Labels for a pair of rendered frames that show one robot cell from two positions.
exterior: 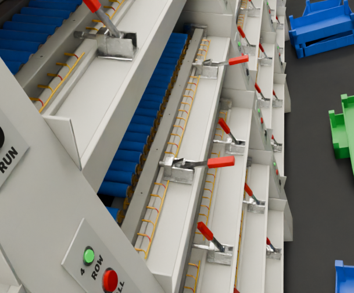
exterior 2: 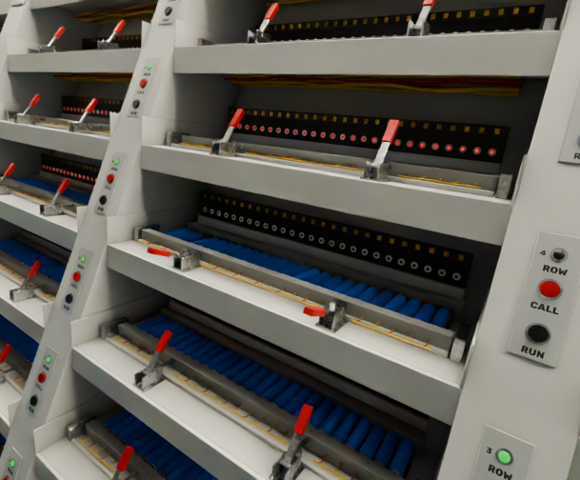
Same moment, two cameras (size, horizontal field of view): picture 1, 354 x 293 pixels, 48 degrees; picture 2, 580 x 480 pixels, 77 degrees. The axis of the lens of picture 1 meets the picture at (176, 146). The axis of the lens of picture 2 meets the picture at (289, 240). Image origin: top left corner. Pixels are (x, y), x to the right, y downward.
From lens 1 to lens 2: 0.88 m
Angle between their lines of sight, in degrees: 94
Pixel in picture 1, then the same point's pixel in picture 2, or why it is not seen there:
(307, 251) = not seen: outside the picture
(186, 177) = (176, 261)
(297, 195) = not seen: outside the picture
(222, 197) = (211, 416)
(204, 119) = (242, 294)
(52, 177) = (134, 131)
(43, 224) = (123, 137)
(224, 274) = (130, 377)
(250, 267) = not seen: outside the picture
